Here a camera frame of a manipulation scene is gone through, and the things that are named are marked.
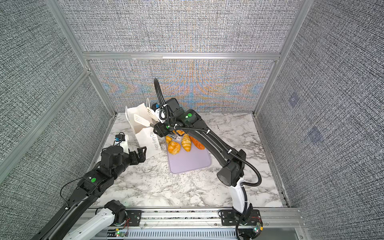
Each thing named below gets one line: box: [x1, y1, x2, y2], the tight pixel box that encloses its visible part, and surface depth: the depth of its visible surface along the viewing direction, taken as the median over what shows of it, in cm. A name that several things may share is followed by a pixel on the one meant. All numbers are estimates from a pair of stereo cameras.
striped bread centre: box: [182, 133, 192, 152], surface depth 99 cm
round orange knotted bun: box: [167, 141, 181, 155], surface depth 97 cm
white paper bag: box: [125, 103, 162, 159], surface depth 83 cm
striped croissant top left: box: [165, 135, 173, 144], surface depth 102 cm
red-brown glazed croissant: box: [189, 136, 205, 150], surface depth 99 cm
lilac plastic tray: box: [166, 143, 212, 174], surface depth 97 cm
